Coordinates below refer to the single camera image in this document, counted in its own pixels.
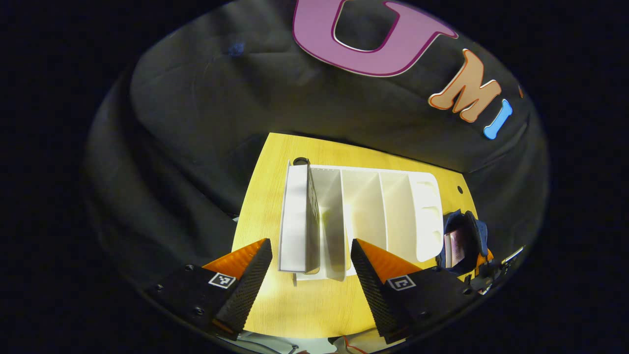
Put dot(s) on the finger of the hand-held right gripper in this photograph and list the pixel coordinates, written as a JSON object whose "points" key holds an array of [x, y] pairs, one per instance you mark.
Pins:
{"points": [[485, 258]]}

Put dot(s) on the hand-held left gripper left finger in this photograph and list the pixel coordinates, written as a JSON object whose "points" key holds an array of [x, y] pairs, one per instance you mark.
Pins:
{"points": [[248, 295]]}

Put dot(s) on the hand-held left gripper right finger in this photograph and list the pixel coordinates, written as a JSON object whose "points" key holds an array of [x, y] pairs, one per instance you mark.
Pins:
{"points": [[373, 295]]}

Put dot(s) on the blue schoolbag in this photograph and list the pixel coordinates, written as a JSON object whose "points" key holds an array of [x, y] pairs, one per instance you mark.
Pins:
{"points": [[471, 231]]}

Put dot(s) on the pink book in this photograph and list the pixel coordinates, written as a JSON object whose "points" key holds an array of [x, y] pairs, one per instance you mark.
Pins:
{"points": [[454, 246]]}

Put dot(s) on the white bookshelf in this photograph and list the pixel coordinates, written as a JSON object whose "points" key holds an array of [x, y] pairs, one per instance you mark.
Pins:
{"points": [[398, 211]]}

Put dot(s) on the dark cover book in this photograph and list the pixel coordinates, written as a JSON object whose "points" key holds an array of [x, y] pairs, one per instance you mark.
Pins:
{"points": [[295, 221]]}

